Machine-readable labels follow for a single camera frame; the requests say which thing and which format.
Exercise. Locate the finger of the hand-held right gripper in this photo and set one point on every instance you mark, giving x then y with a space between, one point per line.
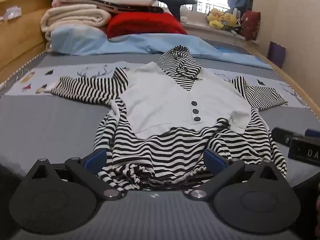
282 135
313 133

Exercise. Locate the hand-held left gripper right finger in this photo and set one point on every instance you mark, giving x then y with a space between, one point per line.
213 158

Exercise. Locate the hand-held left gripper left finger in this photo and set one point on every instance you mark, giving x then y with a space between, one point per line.
96 159

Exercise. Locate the black white striped hoodie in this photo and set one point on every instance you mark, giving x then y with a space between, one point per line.
162 105

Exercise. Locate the dark red pillow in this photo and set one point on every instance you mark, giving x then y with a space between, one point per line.
250 25

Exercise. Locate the light blue quilt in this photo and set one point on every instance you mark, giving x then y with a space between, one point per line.
100 42

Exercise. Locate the yellow plush toy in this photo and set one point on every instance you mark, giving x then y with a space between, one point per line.
222 17

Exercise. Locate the white window sill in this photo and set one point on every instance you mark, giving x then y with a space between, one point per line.
200 27

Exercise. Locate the red blanket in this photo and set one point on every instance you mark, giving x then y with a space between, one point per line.
145 25

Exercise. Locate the cream folded blanket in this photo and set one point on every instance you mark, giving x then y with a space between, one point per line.
75 17

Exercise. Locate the wooden headboard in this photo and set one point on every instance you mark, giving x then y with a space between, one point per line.
17 35

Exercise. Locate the white plush toy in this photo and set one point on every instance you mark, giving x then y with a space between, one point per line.
184 12

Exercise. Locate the dark patterned folded blanket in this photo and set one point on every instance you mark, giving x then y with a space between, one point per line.
140 9

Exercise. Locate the dark teal garment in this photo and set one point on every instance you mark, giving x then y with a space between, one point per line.
170 0

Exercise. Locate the clear plastic box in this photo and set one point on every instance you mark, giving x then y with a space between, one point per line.
11 13

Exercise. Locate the wooden bed frame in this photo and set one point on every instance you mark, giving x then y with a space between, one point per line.
295 85

